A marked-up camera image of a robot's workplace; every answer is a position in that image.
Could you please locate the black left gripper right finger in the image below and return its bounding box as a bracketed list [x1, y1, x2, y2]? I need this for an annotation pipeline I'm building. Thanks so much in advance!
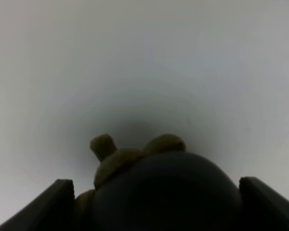
[239, 177, 289, 231]

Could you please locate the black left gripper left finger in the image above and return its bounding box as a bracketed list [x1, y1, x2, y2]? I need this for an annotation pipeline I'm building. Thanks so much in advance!
[0, 179, 75, 231]

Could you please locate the dark round fruit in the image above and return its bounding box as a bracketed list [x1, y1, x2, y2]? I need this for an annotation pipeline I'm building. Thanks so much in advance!
[73, 133, 243, 231]

